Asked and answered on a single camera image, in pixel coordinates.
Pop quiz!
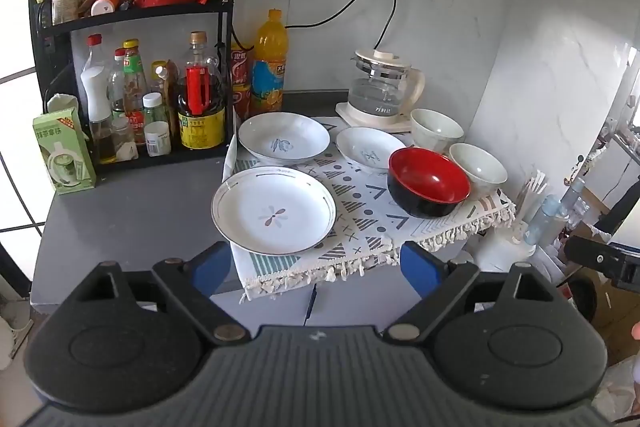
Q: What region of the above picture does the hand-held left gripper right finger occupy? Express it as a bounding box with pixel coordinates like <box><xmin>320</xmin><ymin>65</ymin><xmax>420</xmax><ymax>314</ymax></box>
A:
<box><xmin>383</xmin><ymin>241</ymin><xmax>562</xmax><ymax>347</ymax></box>

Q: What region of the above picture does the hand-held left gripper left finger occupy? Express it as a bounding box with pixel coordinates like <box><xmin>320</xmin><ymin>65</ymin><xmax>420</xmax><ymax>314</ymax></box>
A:
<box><xmin>75</xmin><ymin>241</ymin><xmax>252</xmax><ymax>348</ymax></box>

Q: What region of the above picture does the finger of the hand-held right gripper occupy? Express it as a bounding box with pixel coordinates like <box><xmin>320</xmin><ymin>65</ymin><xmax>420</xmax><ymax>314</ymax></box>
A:
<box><xmin>565</xmin><ymin>234</ymin><xmax>610</xmax><ymax>278</ymax></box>

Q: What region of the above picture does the large white flower plate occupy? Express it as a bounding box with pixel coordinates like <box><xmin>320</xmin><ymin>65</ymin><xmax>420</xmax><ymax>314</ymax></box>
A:
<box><xmin>211</xmin><ymin>166</ymin><xmax>337</xmax><ymax>256</ymax></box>

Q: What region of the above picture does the red and black bowl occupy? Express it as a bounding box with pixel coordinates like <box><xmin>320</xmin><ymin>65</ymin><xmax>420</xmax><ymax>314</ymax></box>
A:
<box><xmin>387</xmin><ymin>148</ymin><xmax>471</xmax><ymax>219</ymax></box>

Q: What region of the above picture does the white ceramic bowl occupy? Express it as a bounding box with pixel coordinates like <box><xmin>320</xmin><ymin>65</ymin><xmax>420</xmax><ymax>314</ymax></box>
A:
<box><xmin>411</xmin><ymin>108</ymin><xmax>465</xmax><ymax>154</ymax></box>
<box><xmin>448</xmin><ymin>143</ymin><xmax>508</xmax><ymax>198</ymax></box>

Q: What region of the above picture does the small white plate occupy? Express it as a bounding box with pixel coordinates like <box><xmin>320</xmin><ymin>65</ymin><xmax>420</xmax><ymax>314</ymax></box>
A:
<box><xmin>336</xmin><ymin>127</ymin><xmax>407</xmax><ymax>174</ymax></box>

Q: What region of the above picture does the deep white plate blue print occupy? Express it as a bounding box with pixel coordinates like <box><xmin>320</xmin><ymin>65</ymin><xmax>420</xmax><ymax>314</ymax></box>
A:
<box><xmin>238</xmin><ymin>112</ymin><xmax>331</xmax><ymax>166</ymax></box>

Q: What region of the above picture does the clear blue plastic bottle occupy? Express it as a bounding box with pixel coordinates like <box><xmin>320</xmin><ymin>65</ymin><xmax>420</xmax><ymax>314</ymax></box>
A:
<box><xmin>524</xmin><ymin>194</ymin><xmax>565</xmax><ymax>247</ymax></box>

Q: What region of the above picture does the patterned fringed table cloth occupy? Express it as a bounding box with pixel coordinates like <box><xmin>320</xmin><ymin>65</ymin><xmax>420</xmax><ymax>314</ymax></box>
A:
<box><xmin>222</xmin><ymin>117</ymin><xmax>517</xmax><ymax>304</ymax></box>

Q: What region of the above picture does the bundle of white straws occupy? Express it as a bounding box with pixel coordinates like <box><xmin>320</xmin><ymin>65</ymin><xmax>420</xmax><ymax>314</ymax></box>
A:
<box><xmin>517</xmin><ymin>169</ymin><xmax>550</xmax><ymax>220</ymax></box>

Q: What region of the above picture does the white capped green bottle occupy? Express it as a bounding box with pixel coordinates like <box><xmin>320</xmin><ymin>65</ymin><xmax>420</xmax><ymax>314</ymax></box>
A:
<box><xmin>142</xmin><ymin>92</ymin><xmax>173</xmax><ymax>158</ymax></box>

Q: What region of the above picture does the large soy sauce bottle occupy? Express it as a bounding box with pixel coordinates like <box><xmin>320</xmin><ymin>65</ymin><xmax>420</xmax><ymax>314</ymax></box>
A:
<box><xmin>177</xmin><ymin>31</ymin><xmax>227</xmax><ymax>151</ymax></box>

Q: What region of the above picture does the small glass jar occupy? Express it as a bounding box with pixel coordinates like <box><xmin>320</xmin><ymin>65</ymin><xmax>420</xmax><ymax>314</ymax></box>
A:
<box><xmin>111</xmin><ymin>117</ymin><xmax>139</xmax><ymax>158</ymax></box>

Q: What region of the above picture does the glass electric kettle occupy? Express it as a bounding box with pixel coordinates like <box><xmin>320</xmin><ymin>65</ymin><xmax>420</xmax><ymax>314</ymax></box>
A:
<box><xmin>347</xmin><ymin>48</ymin><xmax>426</xmax><ymax>118</ymax></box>

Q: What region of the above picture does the green drink carton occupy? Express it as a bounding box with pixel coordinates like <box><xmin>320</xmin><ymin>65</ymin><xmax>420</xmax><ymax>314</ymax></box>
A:
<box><xmin>33</xmin><ymin>107</ymin><xmax>97</xmax><ymax>196</ymax></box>

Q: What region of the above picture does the sauce bottle with yellow cap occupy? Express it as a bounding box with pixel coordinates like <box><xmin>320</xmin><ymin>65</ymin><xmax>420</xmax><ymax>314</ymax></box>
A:
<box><xmin>122</xmin><ymin>39</ymin><xmax>149</xmax><ymax>144</ymax></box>

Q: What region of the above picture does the brown bottle with white cap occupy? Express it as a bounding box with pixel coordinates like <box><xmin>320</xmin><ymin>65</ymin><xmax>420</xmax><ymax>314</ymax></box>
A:
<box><xmin>151</xmin><ymin>60</ymin><xmax>179</xmax><ymax>135</ymax></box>

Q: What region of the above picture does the orange juice bottle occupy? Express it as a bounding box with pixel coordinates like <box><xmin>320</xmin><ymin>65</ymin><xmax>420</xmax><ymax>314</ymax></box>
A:
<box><xmin>249</xmin><ymin>9</ymin><xmax>289</xmax><ymax>118</ymax></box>

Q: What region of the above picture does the oil bottle with red cap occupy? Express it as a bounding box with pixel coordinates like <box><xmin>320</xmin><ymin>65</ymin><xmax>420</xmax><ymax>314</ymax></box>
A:
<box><xmin>80</xmin><ymin>34</ymin><xmax>119</xmax><ymax>164</ymax></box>

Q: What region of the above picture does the black metal shelf rack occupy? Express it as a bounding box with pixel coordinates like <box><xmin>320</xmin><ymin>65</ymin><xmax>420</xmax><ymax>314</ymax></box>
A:
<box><xmin>29</xmin><ymin>0</ymin><xmax>240</xmax><ymax>170</ymax></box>

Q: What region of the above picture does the glass storage jar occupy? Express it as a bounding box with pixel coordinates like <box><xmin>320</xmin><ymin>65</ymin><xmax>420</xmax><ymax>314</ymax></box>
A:
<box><xmin>50</xmin><ymin>0</ymin><xmax>89</xmax><ymax>26</ymax></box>

